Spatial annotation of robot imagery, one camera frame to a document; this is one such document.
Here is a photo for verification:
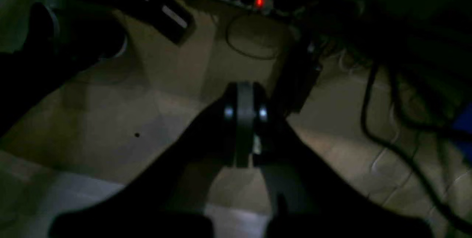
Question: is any black cable on floor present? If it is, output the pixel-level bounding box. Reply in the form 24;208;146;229
360;61;472;231

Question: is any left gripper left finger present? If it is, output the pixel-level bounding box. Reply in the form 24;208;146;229
48;83;237;238

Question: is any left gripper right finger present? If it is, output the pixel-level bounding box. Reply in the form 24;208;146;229
236;83;432;238

